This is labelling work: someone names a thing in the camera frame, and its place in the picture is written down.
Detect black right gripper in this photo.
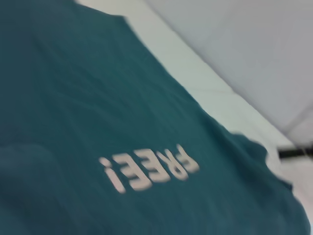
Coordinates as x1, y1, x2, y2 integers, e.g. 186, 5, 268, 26
278, 146, 313, 161

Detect teal T-shirt with FREE print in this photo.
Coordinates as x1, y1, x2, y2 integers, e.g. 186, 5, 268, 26
0, 0, 313, 235

